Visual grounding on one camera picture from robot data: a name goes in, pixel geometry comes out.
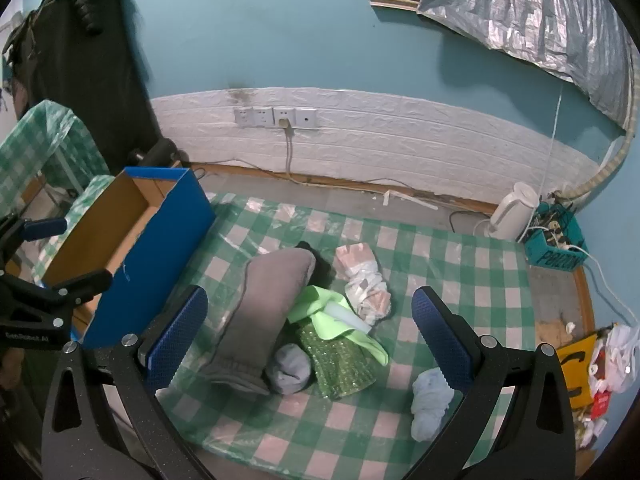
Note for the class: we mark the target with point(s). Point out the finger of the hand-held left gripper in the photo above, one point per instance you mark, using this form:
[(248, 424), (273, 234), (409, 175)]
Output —
[(45, 228), (85, 282)]

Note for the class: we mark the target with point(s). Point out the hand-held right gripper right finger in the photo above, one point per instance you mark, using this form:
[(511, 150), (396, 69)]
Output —
[(440, 335)]

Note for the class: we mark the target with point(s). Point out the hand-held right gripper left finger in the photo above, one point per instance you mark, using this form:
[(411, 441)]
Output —
[(180, 330)]

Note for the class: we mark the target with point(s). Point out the pale blue sock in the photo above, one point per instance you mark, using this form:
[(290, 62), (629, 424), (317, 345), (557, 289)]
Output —
[(430, 405)]

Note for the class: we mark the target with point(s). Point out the blue cardboard box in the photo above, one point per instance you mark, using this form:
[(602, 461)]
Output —
[(160, 240)]

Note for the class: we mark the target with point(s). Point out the grey pants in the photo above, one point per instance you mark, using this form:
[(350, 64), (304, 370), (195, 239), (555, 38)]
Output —
[(265, 310)]

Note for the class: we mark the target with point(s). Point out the white pink plastic-wrapped bundle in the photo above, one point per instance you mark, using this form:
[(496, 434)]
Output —
[(362, 285)]

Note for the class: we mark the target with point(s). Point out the green bubble wrap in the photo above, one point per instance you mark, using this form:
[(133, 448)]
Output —
[(340, 367)]

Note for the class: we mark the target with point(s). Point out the grey sock ball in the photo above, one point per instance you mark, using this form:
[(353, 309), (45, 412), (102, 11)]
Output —
[(289, 367)]

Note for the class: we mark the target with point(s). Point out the light green cloth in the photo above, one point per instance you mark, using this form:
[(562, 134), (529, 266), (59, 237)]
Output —
[(320, 330)]

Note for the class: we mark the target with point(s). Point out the black cloth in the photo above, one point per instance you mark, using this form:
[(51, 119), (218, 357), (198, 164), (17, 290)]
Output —
[(320, 272)]

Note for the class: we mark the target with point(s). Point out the green checked tablecloth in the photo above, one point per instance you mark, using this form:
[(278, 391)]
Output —
[(450, 260)]

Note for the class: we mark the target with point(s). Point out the green checked plastic cover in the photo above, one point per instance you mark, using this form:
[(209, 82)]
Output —
[(30, 135)]

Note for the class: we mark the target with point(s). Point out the white plastic piece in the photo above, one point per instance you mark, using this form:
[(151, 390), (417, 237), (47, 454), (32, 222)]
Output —
[(345, 317)]

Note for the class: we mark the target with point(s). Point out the teal plastic basket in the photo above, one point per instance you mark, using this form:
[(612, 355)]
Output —
[(550, 256)]

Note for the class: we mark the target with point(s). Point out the yellow sign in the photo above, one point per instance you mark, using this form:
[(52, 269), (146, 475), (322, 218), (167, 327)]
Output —
[(575, 360)]

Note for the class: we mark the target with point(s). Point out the white power strip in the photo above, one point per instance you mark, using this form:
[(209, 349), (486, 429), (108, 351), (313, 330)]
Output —
[(565, 245)]

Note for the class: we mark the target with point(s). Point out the black jacket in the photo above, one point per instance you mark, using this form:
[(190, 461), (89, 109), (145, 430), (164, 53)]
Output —
[(85, 60)]

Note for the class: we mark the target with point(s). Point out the wooden baseboard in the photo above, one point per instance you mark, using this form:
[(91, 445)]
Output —
[(350, 184)]

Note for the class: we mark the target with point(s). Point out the red packet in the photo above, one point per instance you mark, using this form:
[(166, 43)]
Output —
[(601, 405)]

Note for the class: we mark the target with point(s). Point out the white plastic bags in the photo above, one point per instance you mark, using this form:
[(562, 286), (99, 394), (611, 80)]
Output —
[(617, 355)]

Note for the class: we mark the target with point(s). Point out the curved braided strip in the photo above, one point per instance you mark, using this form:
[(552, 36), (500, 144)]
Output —
[(617, 160)]

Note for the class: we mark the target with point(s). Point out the wooden trim piece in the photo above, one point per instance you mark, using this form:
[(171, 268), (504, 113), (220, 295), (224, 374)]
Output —
[(392, 3)]

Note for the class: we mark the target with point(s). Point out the silver tarp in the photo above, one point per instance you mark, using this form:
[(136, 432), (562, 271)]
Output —
[(525, 10)]

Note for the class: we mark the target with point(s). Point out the white wall socket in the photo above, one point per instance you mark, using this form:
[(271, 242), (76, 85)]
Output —
[(287, 114), (306, 118), (263, 117), (244, 116)]

